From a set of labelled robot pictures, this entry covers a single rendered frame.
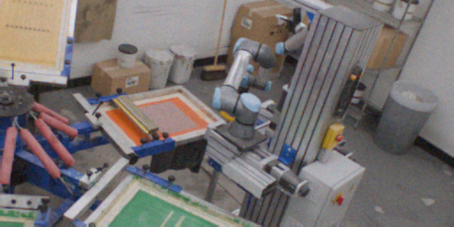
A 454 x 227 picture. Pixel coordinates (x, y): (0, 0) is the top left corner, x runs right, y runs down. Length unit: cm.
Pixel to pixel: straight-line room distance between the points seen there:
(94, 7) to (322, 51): 299
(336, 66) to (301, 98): 28
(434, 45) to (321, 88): 342
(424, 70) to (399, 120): 67
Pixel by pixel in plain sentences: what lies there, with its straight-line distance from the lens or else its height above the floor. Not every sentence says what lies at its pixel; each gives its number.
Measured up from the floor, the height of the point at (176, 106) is 96.
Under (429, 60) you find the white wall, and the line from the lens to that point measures 623.
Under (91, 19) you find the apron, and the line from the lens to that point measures 537.
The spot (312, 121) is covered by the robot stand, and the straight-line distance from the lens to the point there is 293.
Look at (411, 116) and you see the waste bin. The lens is 586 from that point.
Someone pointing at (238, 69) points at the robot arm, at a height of 154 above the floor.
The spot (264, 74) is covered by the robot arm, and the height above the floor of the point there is 144.
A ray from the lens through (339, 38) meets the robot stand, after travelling 275.
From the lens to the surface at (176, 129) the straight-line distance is 352.
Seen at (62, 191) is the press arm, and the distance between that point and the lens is 295.
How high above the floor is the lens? 285
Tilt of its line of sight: 31 degrees down
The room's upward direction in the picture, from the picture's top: 12 degrees clockwise
